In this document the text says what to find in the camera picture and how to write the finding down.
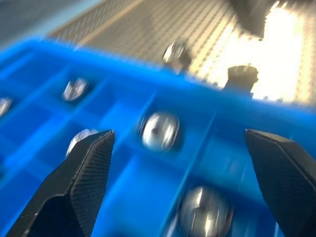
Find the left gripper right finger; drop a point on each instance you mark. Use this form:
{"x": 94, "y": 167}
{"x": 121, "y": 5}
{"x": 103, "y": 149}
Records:
{"x": 288, "y": 177}

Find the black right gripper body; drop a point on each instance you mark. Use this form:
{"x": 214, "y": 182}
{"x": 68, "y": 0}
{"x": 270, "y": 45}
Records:
{"x": 249, "y": 17}

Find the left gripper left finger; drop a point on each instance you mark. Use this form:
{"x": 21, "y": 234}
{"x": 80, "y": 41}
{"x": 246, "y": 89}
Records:
{"x": 61, "y": 197}

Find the blue compartment tray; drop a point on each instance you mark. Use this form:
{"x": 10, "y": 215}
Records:
{"x": 138, "y": 185}

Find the perforated metal tray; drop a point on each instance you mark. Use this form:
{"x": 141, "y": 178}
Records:
{"x": 148, "y": 29}

